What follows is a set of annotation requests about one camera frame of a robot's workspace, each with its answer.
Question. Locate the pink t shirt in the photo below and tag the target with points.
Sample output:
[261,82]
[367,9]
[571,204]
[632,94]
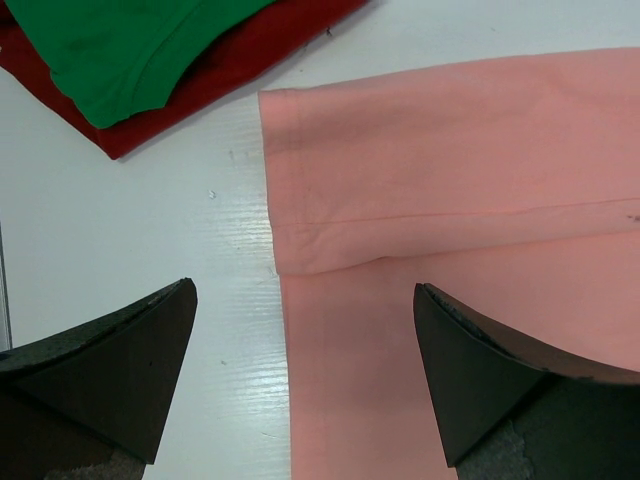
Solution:
[512,184]

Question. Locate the green folded t shirt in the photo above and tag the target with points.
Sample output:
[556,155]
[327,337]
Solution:
[114,59]

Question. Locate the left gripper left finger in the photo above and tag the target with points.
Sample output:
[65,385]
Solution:
[92,402]

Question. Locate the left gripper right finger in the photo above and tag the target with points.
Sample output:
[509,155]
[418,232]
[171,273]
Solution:
[509,406]

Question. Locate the red folded t shirt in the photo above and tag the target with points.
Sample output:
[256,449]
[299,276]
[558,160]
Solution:
[233,59]

